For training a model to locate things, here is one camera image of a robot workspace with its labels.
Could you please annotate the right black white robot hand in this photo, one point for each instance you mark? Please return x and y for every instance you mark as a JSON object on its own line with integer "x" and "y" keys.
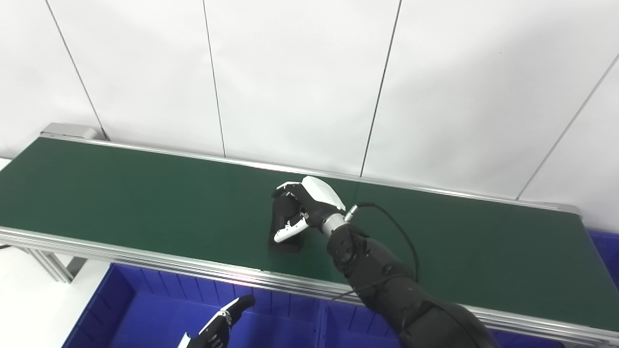
{"x": 314, "y": 200}

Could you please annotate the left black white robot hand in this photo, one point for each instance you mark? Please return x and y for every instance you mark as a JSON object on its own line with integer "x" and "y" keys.
{"x": 213, "y": 328}

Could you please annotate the black cylinder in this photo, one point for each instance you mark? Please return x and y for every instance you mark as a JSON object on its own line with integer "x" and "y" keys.
{"x": 290, "y": 246}

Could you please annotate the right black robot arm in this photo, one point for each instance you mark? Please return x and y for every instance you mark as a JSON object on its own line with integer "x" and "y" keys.
{"x": 382, "y": 280}

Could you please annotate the blue plastic bin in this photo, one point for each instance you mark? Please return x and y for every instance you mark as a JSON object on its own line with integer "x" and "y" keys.
{"x": 358, "y": 333}
{"x": 607, "y": 256}
{"x": 154, "y": 319}

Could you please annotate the aluminium conveyor support leg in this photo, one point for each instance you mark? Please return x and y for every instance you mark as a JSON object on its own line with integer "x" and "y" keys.
{"x": 48, "y": 263}

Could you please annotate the green conveyor belt aluminium frame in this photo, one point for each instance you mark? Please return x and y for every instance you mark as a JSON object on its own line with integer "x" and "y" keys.
{"x": 145, "y": 203}

